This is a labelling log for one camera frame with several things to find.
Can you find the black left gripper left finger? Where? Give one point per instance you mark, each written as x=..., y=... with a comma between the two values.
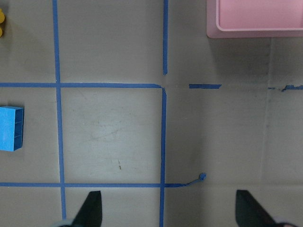
x=90, y=213

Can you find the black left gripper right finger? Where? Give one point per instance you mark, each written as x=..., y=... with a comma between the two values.
x=249, y=213

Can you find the blue building block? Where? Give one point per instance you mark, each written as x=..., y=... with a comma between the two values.
x=11, y=128

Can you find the pink plastic box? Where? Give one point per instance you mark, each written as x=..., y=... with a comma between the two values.
x=254, y=18

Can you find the yellow building block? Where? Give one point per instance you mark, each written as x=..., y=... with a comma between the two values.
x=2, y=20

